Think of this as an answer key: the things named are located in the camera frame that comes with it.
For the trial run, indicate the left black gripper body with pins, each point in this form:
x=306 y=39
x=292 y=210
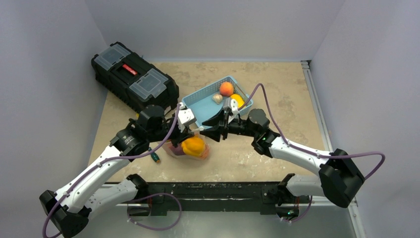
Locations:
x=157 y=135

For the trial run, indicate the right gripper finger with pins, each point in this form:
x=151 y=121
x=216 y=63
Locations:
x=216 y=134
x=218 y=121

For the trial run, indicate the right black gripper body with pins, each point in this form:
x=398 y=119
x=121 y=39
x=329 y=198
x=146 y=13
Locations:
x=224 y=126

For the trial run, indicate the clear zip top bag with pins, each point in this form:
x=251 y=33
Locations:
x=168 y=145

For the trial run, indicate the yellow toy bell pepper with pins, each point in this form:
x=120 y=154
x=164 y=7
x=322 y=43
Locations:
x=194 y=146

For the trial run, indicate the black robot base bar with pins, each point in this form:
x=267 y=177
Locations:
x=266 y=198

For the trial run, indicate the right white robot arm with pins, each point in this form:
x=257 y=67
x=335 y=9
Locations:
x=337 y=179

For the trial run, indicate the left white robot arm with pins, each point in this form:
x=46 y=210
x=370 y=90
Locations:
x=71 y=207

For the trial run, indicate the light blue plastic basket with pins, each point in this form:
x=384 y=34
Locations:
x=202 y=104

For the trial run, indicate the white toy garlic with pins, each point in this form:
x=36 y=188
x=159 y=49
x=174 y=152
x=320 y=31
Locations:
x=217 y=98

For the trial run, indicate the yellow toy lemon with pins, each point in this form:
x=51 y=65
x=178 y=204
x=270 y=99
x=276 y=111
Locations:
x=238 y=99

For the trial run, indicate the peach toy fruit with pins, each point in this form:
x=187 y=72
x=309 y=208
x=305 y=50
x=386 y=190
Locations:
x=226 y=89

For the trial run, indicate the black plastic toolbox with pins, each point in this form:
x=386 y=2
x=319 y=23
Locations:
x=133 y=80

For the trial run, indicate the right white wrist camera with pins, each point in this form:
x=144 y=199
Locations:
x=230 y=106

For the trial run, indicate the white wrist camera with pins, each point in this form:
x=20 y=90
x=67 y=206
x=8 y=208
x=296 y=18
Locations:
x=230 y=106
x=185 y=116

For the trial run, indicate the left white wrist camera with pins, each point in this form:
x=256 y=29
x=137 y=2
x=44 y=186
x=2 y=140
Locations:
x=185 y=116

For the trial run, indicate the green handled screwdriver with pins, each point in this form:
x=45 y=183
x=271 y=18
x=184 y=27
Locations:
x=154 y=156

